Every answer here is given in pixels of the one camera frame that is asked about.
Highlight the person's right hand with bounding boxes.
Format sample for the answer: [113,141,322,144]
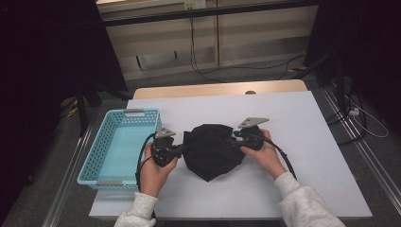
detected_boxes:
[240,129,287,181]

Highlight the beige cabinet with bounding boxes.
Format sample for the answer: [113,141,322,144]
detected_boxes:
[96,0,320,81]

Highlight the yellow cable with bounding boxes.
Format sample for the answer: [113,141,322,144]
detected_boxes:
[64,98,79,118]

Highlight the black tripod stand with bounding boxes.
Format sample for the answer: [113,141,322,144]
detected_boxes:
[74,79,133,138]

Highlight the black horizontal bar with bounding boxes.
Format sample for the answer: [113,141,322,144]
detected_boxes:
[102,0,320,27]

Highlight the white wall socket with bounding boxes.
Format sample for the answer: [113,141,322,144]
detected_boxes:
[183,0,207,9]

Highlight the hand-held gripper black cable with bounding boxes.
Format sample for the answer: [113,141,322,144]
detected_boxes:
[135,132,157,192]
[263,136,298,181]

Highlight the light blue plastic basket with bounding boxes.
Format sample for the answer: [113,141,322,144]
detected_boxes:
[77,108,164,191]

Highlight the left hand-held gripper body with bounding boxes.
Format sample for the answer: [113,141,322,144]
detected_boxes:
[150,127,183,168]

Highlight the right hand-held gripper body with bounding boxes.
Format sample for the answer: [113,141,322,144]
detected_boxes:
[234,116,270,151]

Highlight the person's left hand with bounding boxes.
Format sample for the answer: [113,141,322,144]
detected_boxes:
[139,143,179,198]

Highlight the narrow black curtain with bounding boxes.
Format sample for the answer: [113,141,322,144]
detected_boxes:
[304,0,401,133]

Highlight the long black floor cable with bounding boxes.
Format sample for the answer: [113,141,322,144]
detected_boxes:
[188,8,306,84]

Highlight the right hand-held gripper black cable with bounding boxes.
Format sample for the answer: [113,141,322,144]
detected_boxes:
[263,136,298,181]

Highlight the bundle of black cables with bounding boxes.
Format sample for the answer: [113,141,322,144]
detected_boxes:
[325,91,368,146]

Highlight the aluminium floor rail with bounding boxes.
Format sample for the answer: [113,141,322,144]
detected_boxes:
[42,126,94,227]
[321,84,401,206]

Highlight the wide black curtain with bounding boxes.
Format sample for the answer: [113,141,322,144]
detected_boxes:
[0,0,129,216]

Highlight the black metal stand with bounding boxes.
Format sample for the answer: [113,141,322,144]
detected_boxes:
[292,50,348,112]

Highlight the white floor cable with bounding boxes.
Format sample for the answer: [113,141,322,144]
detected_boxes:
[344,94,390,139]

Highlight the left hand-held gripper black cable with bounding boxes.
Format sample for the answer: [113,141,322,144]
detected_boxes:
[135,132,157,192]

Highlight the white table mat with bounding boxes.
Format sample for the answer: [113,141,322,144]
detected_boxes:
[89,91,373,220]

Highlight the black shorts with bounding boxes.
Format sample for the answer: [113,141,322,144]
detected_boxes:
[183,123,247,183]

